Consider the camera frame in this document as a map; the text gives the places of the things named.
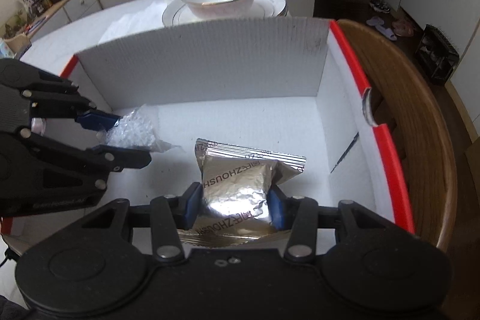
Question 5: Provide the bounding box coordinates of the clear crinkled plastic bag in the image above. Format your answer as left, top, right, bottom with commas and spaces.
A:
96, 105, 185, 154

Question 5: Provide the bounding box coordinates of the gold foil snack packet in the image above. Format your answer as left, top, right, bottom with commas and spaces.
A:
178, 139, 306, 248

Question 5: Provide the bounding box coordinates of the white side cabinet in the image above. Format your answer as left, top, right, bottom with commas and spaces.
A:
25, 0, 103, 42

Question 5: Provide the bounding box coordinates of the red white cardboard box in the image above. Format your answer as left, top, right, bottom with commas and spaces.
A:
13, 17, 414, 241

